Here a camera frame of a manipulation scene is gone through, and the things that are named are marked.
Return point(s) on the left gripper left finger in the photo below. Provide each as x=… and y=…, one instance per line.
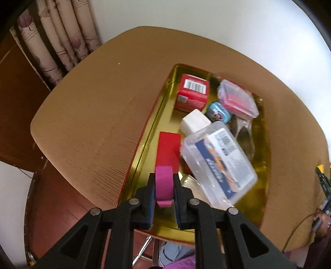
x=146, y=196

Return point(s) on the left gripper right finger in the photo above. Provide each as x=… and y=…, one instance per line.
x=182, y=196

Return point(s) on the yellow cube block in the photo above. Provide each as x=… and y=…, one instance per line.
x=321, y=168

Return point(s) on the pink eraser block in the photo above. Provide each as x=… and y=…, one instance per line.
x=164, y=186

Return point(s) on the clear plastic card box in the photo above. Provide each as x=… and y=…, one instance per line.
x=219, y=165

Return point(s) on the person's right hand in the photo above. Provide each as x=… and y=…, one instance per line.
x=322, y=230

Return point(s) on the metal stool leg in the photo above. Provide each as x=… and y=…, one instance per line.
x=142, y=250

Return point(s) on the grey purple clothing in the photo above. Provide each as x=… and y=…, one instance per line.
x=172, y=255

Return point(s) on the flat red box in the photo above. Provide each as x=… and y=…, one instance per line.
x=168, y=150

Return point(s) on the red gold tin tray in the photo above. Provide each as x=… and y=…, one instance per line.
x=165, y=118

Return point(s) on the white cube box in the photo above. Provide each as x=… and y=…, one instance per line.
x=193, y=122

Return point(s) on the blue round tin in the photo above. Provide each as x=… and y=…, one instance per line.
x=216, y=112

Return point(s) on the red barcode box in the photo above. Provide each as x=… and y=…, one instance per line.
x=192, y=93

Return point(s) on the clear case red contents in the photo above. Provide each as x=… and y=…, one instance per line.
x=236, y=100

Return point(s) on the brown wooden door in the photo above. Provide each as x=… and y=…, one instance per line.
x=22, y=93

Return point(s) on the patterned beige curtain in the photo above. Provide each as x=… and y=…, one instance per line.
x=55, y=36

